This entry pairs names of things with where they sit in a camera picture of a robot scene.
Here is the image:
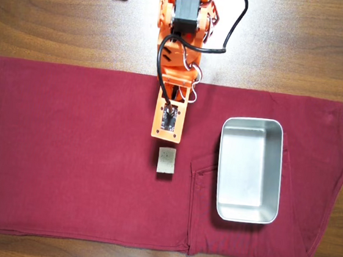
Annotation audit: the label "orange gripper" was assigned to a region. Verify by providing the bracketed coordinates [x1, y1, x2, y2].
[157, 65, 201, 105]

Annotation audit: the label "white and red wires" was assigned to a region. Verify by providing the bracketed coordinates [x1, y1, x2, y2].
[176, 45, 206, 105]

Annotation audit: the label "dark red cloth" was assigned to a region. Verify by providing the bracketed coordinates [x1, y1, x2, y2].
[0, 56, 343, 257]

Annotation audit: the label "beige speckled sponge cube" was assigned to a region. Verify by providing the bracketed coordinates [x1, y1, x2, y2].
[156, 146, 178, 175]

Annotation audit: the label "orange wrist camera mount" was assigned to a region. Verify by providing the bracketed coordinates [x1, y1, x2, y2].
[150, 77, 193, 145]

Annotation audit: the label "rectangular metal tray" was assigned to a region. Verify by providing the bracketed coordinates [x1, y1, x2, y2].
[211, 114, 289, 227]

